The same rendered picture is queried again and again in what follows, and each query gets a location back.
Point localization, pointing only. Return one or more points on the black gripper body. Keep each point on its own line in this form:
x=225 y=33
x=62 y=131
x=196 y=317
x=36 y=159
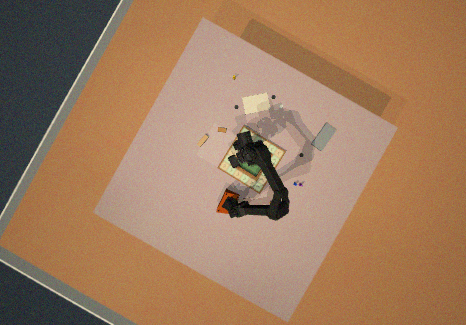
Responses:
x=234 y=161

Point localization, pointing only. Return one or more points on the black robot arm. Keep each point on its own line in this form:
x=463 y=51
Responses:
x=256 y=153

